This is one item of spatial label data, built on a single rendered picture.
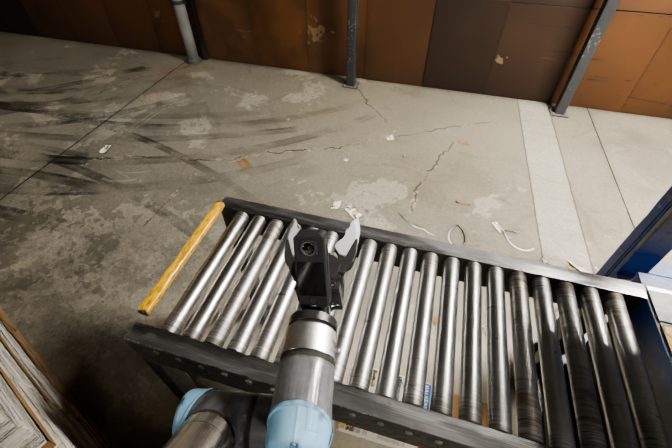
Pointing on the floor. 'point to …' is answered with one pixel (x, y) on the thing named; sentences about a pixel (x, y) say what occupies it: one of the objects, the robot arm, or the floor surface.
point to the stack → (10, 415)
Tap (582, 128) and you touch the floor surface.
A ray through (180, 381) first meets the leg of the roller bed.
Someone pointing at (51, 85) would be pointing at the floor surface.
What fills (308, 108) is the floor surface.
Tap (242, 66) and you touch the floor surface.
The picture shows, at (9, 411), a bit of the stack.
